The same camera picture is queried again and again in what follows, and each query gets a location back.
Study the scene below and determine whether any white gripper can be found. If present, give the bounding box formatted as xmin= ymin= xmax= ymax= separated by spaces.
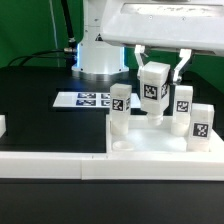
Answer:
xmin=101 ymin=0 xmax=224 ymax=84

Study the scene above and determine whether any white square table top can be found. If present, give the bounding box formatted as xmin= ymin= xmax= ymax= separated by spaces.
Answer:
xmin=106 ymin=115 xmax=224 ymax=161

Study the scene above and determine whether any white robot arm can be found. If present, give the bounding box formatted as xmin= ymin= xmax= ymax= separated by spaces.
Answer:
xmin=73 ymin=0 xmax=224 ymax=84

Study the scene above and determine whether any white marker sheet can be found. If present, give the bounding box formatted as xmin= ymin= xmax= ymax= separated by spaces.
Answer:
xmin=53 ymin=92 xmax=140 ymax=108

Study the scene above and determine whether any white U-shaped fence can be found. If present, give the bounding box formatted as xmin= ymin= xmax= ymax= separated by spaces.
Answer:
xmin=0 ymin=114 xmax=224 ymax=181

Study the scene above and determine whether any black cable bundle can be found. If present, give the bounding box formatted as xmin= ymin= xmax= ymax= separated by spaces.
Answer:
xmin=7 ymin=0 xmax=78 ymax=68

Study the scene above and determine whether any white thin cable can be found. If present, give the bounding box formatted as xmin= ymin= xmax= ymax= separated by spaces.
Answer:
xmin=48 ymin=0 xmax=61 ymax=68

